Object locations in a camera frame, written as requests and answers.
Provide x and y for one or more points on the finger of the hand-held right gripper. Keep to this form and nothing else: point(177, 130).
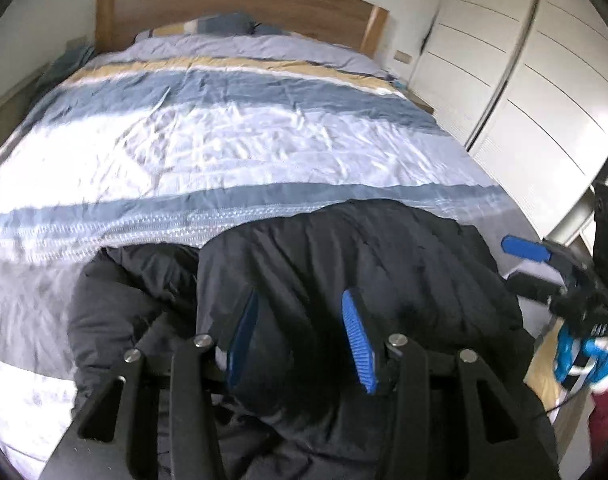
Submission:
point(531, 282)
point(526, 249)

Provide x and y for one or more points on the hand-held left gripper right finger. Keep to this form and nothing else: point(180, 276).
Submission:
point(359, 340)

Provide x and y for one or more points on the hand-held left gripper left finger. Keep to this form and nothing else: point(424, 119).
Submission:
point(244, 330)

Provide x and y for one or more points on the black puffer jacket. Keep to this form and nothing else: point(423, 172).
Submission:
point(309, 250)

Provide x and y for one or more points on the person's right hand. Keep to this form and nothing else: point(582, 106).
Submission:
point(586, 355)

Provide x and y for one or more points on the grey bar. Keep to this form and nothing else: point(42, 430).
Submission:
point(571, 220)

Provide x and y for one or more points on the striped duvet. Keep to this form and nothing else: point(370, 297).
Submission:
point(209, 145)

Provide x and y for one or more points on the white wardrobe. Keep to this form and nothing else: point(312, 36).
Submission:
point(514, 50)

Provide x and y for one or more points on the dark blue pillow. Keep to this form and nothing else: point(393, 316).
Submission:
point(271, 30)

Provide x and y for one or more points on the striped blue pillow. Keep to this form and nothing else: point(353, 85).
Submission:
point(204, 27)

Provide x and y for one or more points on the blue cloth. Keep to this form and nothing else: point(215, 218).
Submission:
point(66, 65)

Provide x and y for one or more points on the wooden headboard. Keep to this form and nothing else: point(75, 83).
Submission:
point(264, 5)

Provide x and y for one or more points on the wooden bed frame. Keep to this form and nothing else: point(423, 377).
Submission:
point(551, 380)

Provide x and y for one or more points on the wall switch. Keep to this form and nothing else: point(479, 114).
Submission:
point(403, 56)

